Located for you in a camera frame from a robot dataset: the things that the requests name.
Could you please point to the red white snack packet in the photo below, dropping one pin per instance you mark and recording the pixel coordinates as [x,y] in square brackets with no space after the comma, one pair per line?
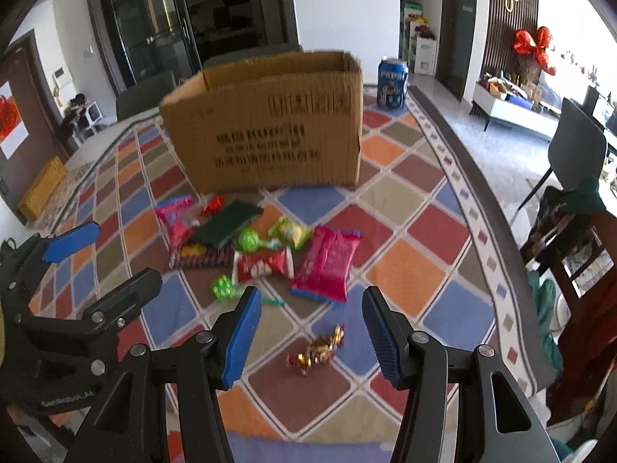
[262,265]

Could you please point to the gold red candy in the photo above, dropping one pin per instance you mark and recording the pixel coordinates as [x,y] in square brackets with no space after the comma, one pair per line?
[318,350]
[299,362]
[337,336]

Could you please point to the blue soda can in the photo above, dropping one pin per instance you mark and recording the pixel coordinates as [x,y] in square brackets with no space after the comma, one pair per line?
[393,84]

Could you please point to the brown wooden chair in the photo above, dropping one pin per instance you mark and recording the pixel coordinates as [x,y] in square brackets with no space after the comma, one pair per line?
[573,260]

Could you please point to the small white shelf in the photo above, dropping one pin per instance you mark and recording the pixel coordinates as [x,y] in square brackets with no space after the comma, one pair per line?
[86,115]

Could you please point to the grey dining chair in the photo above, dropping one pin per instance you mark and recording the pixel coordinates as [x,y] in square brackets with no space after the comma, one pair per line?
[250,56]
[144,96]

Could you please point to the green wrapped candy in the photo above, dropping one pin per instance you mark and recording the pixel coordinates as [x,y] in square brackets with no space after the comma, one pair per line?
[248,241]
[222,288]

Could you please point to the white wall intercom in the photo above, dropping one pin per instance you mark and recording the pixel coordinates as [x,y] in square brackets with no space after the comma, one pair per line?
[60,75]

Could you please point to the yellow green snack packet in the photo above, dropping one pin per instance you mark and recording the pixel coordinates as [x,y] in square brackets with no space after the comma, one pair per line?
[289,231]

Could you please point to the black framed glass door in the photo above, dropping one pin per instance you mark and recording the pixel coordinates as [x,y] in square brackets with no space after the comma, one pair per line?
[144,24]

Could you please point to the white storage drawers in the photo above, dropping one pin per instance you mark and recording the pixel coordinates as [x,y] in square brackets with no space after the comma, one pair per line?
[424,53]

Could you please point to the yellow box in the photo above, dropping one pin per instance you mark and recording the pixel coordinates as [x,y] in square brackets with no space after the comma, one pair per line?
[41,193]

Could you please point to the brown wooden door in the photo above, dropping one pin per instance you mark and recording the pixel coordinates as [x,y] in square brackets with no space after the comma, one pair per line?
[33,106]

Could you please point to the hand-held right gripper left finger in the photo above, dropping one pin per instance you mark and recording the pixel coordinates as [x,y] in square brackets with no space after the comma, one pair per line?
[241,342]

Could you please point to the white low cabinet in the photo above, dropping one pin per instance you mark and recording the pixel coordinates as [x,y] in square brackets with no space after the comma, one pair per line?
[520,115]

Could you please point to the colourful checked tablecloth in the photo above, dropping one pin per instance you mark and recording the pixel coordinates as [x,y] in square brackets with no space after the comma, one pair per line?
[409,197]

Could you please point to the large pink snack packet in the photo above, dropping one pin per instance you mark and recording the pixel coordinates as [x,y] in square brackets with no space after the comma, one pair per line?
[328,263]

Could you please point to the dark green snack packet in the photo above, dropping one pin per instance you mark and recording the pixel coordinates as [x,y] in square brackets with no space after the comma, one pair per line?
[224,226]

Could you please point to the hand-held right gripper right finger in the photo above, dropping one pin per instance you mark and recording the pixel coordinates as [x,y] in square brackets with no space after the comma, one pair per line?
[381,342]

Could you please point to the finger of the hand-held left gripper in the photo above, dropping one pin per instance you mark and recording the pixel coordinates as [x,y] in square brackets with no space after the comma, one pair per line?
[130,292]
[72,243]

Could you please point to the brown cardboard box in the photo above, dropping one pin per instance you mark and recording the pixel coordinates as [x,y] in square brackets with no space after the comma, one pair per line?
[270,130]

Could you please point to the dark grey chair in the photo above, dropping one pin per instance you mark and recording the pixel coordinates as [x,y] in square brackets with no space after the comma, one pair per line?
[576,144]

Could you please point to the dark interior door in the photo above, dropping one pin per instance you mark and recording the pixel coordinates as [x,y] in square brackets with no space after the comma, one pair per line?
[460,33]

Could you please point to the small pink snack packet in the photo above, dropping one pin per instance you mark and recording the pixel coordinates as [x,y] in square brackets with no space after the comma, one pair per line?
[174,219]

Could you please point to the red bow balloon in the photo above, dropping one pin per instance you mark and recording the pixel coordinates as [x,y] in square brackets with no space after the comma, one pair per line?
[532,46]

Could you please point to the dark striped snack packet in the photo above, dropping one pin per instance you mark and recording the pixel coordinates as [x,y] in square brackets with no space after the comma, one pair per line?
[202,260]

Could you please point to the red white door poster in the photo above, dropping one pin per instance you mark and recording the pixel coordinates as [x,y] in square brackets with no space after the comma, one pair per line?
[9,120]

